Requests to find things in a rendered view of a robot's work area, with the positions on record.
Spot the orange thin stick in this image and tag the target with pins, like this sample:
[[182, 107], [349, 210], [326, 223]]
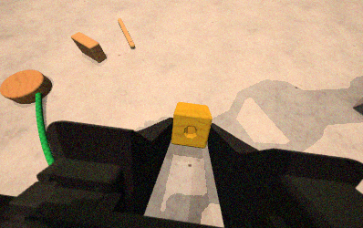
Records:
[[126, 33]]

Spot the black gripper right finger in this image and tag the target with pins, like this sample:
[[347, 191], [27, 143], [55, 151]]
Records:
[[244, 175]]

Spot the round wooden button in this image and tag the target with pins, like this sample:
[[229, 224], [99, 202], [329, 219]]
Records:
[[22, 86]]

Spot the orange block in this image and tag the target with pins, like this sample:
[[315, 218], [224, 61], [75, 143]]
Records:
[[191, 125]]

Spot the orange stick with dark brown end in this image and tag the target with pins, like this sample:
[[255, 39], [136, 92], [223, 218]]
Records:
[[89, 47]]

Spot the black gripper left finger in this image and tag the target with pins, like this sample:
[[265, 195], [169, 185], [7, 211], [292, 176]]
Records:
[[139, 153]]

